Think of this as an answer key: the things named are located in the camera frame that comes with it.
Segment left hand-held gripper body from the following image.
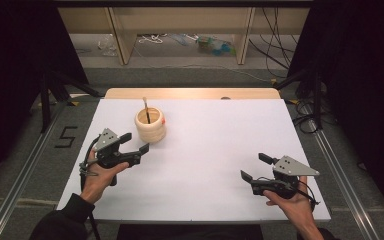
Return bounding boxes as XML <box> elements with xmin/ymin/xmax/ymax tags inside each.
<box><xmin>94</xmin><ymin>127</ymin><xmax>143</xmax><ymax>187</ymax></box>

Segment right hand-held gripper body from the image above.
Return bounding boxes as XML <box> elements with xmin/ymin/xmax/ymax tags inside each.
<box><xmin>250</xmin><ymin>155</ymin><xmax>321</xmax><ymax>201</ymax></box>

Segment cream ribbed pen holder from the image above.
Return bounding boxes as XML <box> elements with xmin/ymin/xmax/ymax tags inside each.
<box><xmin>134</xmin><ymin>106</ymin><xmax>167</xmax><ymax>144</ymax></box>

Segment black brush with orange tip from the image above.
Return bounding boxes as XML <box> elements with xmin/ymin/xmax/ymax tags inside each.
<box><xmin>142</xmin><ymin>96</ymin><xmax>152</xmax><ymax>125</ymax></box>

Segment person's left hand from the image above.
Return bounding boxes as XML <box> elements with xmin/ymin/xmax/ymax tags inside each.
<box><xmin>79</xmin><ymin>149</ymin><xmax>130</xmax><ymax>205</ymax></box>

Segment person's right hand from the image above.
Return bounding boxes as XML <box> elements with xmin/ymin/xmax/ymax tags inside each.
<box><xmin>263</xmin><ymin>175</ymin><xmax>315</xmax><ymax>229</ymax></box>

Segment white board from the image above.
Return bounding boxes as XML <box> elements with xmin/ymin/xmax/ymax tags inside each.
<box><xmin>56</xmin><ymin>98</ymin><xmax>332</xmax><ymax>224</ymax></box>

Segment black tripod stand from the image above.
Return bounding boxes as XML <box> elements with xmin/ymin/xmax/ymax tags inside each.
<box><xmin>273</xmin><ymin>62</ymin><xmax>325</xmax><ymax>131</ymax></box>
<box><xmin>39</xmin><ymin>69</ymin><xmax>103</xmax><ymax>134</ymax></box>

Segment person's dark clothing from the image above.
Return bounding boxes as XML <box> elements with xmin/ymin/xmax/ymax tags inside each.
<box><xmin>116</xmin><ymin>223</ymin><xmax>265</xmax><ymax>240</ymax></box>

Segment clear plastic bag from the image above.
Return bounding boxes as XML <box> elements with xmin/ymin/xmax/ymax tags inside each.
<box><xmin>96</xmin><ymin>33</ymin><xmax>119</xmax><ymax>57</ymax></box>

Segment wooden shelf unit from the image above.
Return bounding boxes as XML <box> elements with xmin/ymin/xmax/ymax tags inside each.
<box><xmin>57</xmin><ymin>6</ymin><xmax>312</xmax><ymax>66</ymax></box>

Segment black curtain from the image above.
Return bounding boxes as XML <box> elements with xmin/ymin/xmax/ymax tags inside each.
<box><xmin>285</xmin><ymin>0</ymin><xmax>384</xmax><ymax>219</ymax></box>
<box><xmin>0</xmin><ymin>0</ymin><xmax>90</xmax><ymax>189</ymax></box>

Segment colourful plastic toys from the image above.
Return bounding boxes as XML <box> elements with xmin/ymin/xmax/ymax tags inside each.
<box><xmin>195</xmin><ymin>34</ymin><xmax>237</xmax><ymax>57</ymax></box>

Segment left hand-held gripper cable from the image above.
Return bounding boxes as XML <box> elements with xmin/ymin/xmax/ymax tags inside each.
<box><xmin>78</xmin><ymin>137</ymin><xmax>102</xmax><ymax>240</ymax></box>

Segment hand-held gripper cable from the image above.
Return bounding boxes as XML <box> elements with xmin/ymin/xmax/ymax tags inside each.
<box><xmin>78</xmin><ymin>137</ymin><xmax>102</xmax><ymax>240</ymax></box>
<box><xmin>255</xmin><ymin>175</ymin><xmax>321</xmax><ymax>213</ymax></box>

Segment right hand-held gripper cable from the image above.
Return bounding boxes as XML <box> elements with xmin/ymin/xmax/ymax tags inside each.
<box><xmin>255</xmin><ymin>175</ymin><xmax>321</xmax><ymax>213</ymax></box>

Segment black cables on floor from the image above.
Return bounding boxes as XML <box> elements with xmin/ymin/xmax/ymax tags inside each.
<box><xmin>292</xmin><ymin>95</ymin><xmax>332</xmax><ymax>135</ymax></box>

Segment aluminium floor rail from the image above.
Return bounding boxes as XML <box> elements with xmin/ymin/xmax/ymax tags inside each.
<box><xmin>0</xmin><ymin>102</ymin><xmax>66</xmax><ymax>240</ymax></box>
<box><xmin>299</xmin><ymin>99</ymin><xmax>382</xmax><ymax>240</ymax></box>

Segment white cord bundle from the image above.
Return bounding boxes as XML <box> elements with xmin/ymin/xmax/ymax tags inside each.
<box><xmin>137</xmin><ymin>33</ymin><xmax>168</xmax><ymax>45</ymax></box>

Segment hanging black cables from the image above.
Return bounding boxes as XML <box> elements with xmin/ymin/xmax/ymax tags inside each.
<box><xmin>247</xmin><ymin>7</ymin><xmax>298</xmax><ymax>80</ymax></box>

